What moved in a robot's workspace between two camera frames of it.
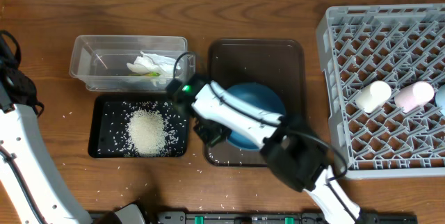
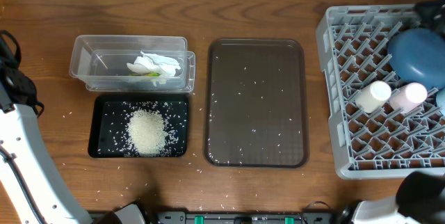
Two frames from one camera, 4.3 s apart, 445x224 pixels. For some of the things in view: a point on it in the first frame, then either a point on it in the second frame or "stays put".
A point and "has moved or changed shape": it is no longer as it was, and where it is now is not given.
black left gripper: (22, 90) stays put
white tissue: (146, 63) stays put
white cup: (373, 96) stays put
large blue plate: (258, 95) → (418, 55)
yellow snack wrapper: (151, 74) stays put
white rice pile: (147, 133) stays put
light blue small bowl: (440, 99) stays put
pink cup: (414, 97) has moved or changed shape
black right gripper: (211, 139) → (439, 22)
